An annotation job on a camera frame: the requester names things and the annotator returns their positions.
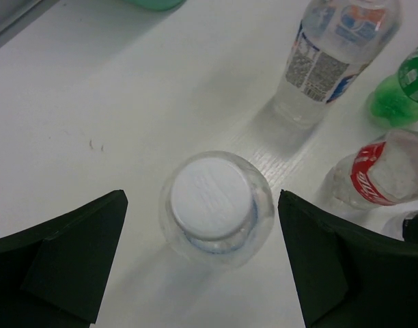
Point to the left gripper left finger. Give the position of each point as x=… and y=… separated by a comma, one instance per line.
x=55, y=273

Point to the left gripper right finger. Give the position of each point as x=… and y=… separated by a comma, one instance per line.
x=346, y=275

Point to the small red-cap cola bottle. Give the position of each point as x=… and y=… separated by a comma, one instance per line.
x=381, y=173

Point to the Aquafina bottle white cap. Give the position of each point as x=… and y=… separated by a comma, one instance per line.
x=216, y=208

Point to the clear bottle colourful label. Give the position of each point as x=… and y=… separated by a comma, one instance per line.
x=335, y=42

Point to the green plastic bin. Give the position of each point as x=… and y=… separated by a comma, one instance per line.
x=156, y=5

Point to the black-cap black-label bottle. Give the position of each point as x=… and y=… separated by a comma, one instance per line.
x=403, y=227

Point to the green soda bottle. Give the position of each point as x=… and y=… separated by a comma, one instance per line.
x=394, y=103

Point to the aluminium rail left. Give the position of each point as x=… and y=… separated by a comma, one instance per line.
x=16, y=15

